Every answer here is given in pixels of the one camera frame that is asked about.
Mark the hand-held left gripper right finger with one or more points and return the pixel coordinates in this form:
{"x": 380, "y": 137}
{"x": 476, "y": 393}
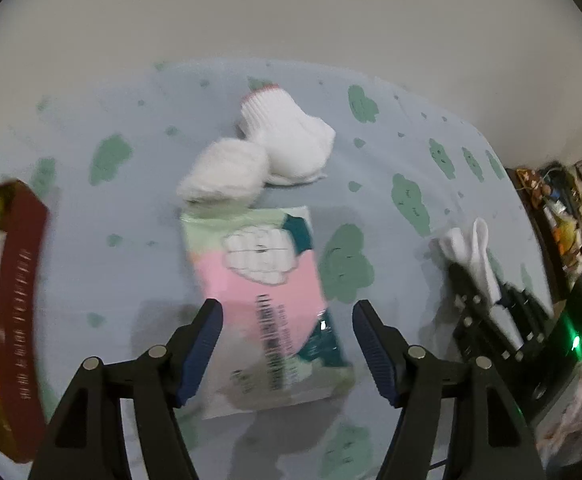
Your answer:
{"x": 371, "y": 350}

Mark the pink and green tissue packet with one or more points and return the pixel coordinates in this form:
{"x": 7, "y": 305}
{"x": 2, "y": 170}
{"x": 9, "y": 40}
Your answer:
{"x": 261, "y": 280}

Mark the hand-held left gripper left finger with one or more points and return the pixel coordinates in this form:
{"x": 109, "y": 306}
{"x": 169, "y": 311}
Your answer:
{"x": 203, "y": 350}

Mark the cluttered shelf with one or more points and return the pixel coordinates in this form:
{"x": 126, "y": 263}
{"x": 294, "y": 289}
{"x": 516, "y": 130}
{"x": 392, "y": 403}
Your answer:
{"x": 566, "y": 220}

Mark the white sock with red cuff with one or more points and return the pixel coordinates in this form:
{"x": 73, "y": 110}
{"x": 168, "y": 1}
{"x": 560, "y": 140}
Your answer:
{"x": 291, "y": 140}

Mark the tablecloth with green cloud print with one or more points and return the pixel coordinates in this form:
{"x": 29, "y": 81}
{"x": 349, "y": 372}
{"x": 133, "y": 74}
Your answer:
{"x": 146, "y": 240}

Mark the rolled white cloth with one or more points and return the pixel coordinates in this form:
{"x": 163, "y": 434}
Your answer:
{"x": 221, "y": 175}

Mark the gold tin box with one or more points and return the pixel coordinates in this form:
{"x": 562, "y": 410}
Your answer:
{"x": 18, "y": 310}

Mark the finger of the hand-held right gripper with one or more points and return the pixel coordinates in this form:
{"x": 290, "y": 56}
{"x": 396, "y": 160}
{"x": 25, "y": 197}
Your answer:
{"x": 476, "y": 320}
{"x": 528, "y": 315}

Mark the light patterned cloth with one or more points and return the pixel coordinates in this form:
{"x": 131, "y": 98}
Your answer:
{"x": 576, "y": 420}

